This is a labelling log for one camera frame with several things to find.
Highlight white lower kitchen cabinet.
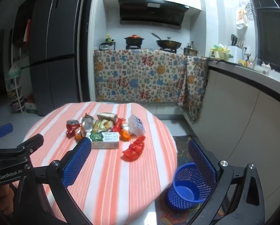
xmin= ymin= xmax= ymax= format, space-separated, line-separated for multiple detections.
xmin=196 ymin=59 xmax=280 ymax=224

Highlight red plastic bag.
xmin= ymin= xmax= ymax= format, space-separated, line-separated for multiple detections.
xmin=122 ymin=135 xmax=146 ymax=162

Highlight printed floral cloth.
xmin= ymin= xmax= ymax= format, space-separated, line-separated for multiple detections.
xmin=93 ymin=48 xmax=210 ymax=125

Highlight crushed red soda can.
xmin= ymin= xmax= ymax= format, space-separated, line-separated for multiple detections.
xmin=66 ymin=120 xmax=82 ymax=138

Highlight dark window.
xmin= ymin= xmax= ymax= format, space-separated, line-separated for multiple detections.
xmin=245 ymin=0 xmax=280 ymax=76

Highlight blue plastic mesh basket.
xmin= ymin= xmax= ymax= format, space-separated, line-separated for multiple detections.
xmin=167 ymin=163 xmax=217 ymax=212

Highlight crumpled silver foil wrapper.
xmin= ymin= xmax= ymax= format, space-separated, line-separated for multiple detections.
xmin=81 ymin=116 xmax=95 ymax=134

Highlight white storage rack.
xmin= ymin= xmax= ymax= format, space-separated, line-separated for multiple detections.
xmin=5 ymin=63 xmax=26 ymax=113

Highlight wok with glass lid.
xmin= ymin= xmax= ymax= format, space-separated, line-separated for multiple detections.
xmin=150 ymin=32 xmax=182 ymax=49

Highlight black clay pot red lid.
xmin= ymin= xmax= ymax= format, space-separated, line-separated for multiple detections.
xmin=124 ymin=34 xmax=145 ymax=47

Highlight orange white small wrapper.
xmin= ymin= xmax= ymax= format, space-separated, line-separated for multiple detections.
xmin=74 ymin=129 xmax=88 ymax=141

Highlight red green box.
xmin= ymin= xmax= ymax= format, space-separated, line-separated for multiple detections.
xmin=25 ymin=95 xmax=38 ymax=115

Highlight person's left hand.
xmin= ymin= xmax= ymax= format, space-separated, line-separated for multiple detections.
xmin=0 ymin=185 xmax=16 ymax=217

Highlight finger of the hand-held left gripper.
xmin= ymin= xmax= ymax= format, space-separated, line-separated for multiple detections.
xmin=20 ymin=133 xmax=45 ymax=154
xmin=0 ymin=123 xmax=14 ymax=149

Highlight black range hood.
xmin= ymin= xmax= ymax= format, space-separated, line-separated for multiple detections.
xmin=118 ymin=0 xmax=190 ymax=30

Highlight orange crumpled wrapper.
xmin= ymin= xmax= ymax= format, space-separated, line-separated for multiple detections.
xmin=119 ymin=129 xmax=131 ymax=142

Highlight green white drink carton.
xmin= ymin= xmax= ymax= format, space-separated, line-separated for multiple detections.
xmin=89 ymin=132 xmax=120 ymax=149

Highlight yellow green plastic containers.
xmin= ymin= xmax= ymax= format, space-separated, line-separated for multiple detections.
xmin=209 ymin=44 xmax=234 ymax=60

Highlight dark grey refrigerator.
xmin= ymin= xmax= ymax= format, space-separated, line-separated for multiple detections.
xmin=28 ymin=0 xmax=94 ymax=117

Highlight red snack wrapper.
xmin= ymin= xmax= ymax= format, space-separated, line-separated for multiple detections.
xmin=110 ymin=118 xmax=127 ymax=133

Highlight white knife holder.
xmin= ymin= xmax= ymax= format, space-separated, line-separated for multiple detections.
xmin=227 ymin=34 xmax=245 ymax=64

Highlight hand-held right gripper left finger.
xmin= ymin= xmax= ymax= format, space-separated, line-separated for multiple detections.
xmin=13 ymin=136 xmax=94 ymax=225

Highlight yellow green snack packet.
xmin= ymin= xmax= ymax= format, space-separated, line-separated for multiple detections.
xmin=92 ymin=119 xmax=113 ymax=133

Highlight brown bread packet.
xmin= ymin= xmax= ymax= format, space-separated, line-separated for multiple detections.
xmin=97 ymin=112 xmax=118 ymax=122

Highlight hanging white yellow bag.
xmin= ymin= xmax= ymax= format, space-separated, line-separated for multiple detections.
xmin=235 ymin=7 xmax=248 ymax=30

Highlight black seasoning rack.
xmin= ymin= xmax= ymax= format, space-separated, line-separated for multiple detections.
xmin=99 ymin=34 xmax=116 ymax=51

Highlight orange white striped tablecloth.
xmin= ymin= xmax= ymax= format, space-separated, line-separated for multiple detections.
xmin=22 ymin=101 xmax=178 ymax=225

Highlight stainless steel pot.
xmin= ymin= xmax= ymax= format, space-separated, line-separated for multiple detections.
xmin=181 ymin=46 xmax=201 ymax=57

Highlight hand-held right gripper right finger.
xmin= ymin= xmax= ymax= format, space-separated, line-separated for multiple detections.
xmin=188 ymin=138 xmax=266 ymax=225

